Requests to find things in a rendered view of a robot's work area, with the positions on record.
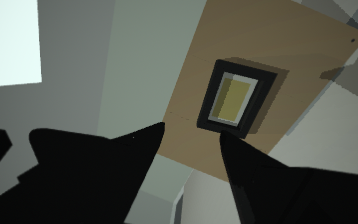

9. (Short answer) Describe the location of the black picture frame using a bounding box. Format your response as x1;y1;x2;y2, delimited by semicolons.
196;59;278;139

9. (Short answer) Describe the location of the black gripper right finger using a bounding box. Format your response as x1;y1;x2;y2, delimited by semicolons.
219;130;358;224

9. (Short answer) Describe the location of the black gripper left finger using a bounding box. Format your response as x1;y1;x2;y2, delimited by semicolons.
29;122;165;222

